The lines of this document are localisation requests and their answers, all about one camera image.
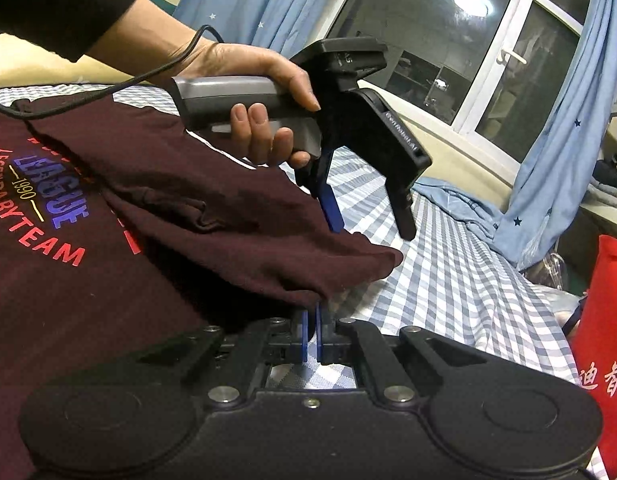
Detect dark maroon printed t-shirt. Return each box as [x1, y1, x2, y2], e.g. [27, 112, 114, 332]
[0, 99, 402, 479]

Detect clothes pile on shelf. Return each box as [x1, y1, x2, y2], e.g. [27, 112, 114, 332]
[593, 152, 617, 188]

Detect person's left hand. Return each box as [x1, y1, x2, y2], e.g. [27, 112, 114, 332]
[178, 40, 321, 169]

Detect red fabric bag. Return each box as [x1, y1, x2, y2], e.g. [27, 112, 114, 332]
[572, 235, 617, 479]

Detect white framed window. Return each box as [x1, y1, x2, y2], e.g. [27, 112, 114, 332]
[313, 0, 589, 186]

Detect clear plastic bottle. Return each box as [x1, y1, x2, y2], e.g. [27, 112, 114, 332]
[523, 252, 569, 290]

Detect right blue star curtain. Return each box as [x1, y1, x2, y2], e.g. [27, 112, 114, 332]
[414, 0, 617, 271]

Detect yellow avocado print quilt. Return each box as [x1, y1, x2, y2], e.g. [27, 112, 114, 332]
[0, 34, 130, 88]

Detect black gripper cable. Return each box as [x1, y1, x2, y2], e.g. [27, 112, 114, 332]
[0, 24, 225, 122]

